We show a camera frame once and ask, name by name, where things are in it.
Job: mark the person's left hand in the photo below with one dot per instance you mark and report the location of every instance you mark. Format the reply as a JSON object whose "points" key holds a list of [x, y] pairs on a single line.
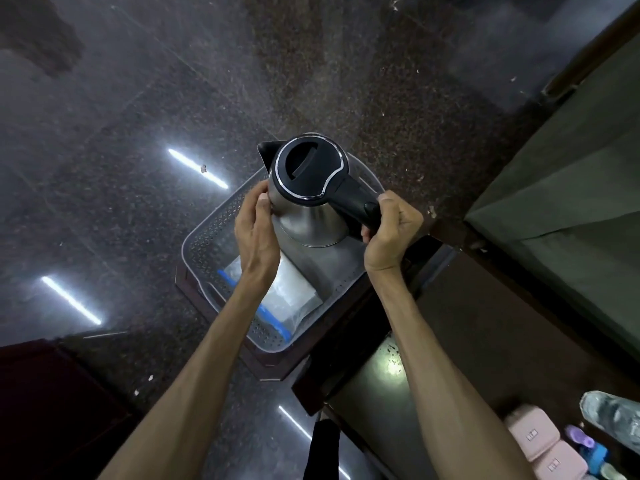
{"points": [[257, 244]]}

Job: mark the person's right hand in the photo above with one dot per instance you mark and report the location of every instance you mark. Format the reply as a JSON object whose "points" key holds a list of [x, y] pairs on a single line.
{"points": [[392, 234]]}

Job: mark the clear plastic basket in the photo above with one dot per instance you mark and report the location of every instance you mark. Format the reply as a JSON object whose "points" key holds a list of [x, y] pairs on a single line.
{"points": [[210, 244]]}

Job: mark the clear zip bag blue seal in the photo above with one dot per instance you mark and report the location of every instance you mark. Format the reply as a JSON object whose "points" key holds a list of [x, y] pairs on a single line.
{"points": [[292, 294]]}

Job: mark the small purple capped bottle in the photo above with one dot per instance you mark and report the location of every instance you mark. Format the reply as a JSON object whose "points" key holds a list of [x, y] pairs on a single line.
{"points": [[579, 436]]}

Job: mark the clear plastic water bottle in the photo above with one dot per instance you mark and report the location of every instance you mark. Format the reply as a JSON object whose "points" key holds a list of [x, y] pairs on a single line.
{"points": [[612, 417]]}

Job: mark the small blue bottle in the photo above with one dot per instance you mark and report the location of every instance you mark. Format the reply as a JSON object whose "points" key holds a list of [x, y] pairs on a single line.
{"points": [[594, 457]]}

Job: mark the small cream capped bottle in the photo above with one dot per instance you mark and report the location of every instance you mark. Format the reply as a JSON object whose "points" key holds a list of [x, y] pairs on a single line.
{"points": [[612, 472]]}

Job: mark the person's left forearm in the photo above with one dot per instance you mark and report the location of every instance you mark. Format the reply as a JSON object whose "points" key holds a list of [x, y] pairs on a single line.
{"points": [[195, 389]]}

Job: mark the person's right forearm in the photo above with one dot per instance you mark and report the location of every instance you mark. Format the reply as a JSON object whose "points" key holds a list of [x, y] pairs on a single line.
{"points": [[445, 389]]}

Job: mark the person's left leg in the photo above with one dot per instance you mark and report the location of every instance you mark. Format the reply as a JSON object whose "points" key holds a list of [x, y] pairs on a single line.
{"points": [[322, 452]]}

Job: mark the brown plastic stool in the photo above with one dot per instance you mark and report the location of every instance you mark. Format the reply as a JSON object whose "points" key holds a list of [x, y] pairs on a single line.
{"points": [[270, 367]]}

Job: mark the dark wooden table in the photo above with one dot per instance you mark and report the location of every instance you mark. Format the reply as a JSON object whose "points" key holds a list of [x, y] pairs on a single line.
{"points": [[480, 344]]}

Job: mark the green fabric armchair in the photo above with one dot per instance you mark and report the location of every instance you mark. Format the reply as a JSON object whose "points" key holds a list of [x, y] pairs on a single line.
{"points": [[575, 204]]}

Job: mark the dark maroon furniture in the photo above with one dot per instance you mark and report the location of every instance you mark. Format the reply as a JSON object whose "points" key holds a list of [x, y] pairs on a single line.
{"points": [[55, 414]]}

